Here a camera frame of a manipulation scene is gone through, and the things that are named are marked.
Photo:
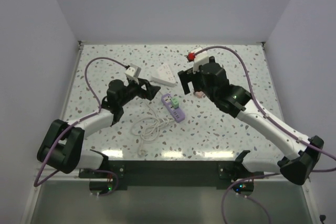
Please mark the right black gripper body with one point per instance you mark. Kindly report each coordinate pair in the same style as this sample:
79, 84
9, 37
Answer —
197, 83

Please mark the pink plug adapter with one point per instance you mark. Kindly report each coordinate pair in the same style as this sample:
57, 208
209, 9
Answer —
199, 94

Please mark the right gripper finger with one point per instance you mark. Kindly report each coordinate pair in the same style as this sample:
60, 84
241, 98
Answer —
185, 85
185, 76

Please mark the white triangular power strip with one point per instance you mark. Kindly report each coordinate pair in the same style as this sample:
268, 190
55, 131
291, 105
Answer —
164, 75

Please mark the green plug adapter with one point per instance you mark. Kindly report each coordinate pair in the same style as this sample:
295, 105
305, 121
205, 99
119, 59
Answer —
175, 102

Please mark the purple power strip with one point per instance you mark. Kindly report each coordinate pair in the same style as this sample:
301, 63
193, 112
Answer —
177, 114

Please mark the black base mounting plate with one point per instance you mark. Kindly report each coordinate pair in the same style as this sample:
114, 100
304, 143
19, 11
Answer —
218, 174

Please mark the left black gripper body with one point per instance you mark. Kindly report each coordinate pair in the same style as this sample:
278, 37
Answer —
134, 89

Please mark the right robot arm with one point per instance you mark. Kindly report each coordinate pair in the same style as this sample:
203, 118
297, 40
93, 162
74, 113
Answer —
301, 152

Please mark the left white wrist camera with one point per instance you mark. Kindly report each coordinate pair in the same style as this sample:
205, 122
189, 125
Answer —
132, 73

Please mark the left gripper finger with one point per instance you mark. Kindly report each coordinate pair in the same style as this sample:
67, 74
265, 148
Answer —
149, 91
144, 82

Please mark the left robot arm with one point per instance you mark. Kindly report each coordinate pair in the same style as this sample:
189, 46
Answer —
62, 145

